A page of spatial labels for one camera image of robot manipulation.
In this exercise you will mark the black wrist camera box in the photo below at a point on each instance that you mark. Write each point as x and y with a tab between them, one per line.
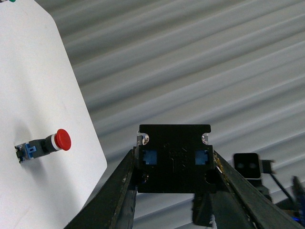
251	166

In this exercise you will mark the red push button switch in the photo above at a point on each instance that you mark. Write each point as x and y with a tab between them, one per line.
61	140

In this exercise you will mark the yellow push button switch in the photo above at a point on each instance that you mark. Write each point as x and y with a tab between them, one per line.
175	159

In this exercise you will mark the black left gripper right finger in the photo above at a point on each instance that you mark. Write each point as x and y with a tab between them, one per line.
237	204

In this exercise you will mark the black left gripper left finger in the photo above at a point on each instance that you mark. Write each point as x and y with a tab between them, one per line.
113	206

